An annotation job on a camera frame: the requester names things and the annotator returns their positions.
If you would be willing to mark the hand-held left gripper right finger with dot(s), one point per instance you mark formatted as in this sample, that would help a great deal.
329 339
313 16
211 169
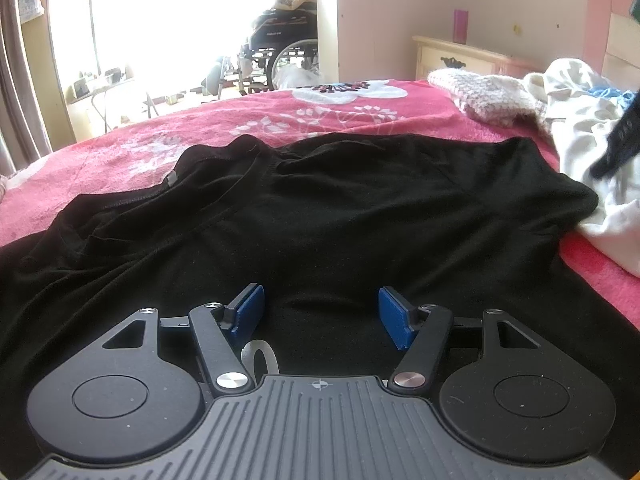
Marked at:
395 312

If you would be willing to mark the white garment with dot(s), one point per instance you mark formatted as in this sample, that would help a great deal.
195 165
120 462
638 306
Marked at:
585 135

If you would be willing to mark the wooden nightstand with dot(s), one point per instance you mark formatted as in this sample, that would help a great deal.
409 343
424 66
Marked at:
480 57

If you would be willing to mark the black hair clip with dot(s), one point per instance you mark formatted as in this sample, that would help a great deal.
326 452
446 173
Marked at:
452 62

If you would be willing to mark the wheelchair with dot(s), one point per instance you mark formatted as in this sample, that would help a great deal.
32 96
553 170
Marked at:
280 35

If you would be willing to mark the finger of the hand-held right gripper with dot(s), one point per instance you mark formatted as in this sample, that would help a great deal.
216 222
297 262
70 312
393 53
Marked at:
622 140

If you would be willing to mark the cluttered side table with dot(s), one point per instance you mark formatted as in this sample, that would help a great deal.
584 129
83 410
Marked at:
97 85

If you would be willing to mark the grey curtain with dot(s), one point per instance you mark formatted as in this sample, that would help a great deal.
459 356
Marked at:
15 85

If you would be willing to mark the pink cup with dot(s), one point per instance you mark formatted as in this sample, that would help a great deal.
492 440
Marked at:
460 26

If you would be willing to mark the black t-shirt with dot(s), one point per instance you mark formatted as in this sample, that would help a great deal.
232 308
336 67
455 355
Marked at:
325 220

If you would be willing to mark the white pink knit sweater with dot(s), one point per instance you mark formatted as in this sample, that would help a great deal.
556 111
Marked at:
490 97

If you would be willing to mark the pink floral blanket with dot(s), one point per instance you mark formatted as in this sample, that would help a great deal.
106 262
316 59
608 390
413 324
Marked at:
350 110

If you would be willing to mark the pink headboard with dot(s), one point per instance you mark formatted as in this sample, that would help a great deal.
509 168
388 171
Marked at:
597 25

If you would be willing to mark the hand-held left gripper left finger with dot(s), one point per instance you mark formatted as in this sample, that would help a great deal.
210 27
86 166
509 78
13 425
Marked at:
247 310

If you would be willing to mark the white plastic bag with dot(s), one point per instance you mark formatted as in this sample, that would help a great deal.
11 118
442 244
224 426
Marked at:
295 77

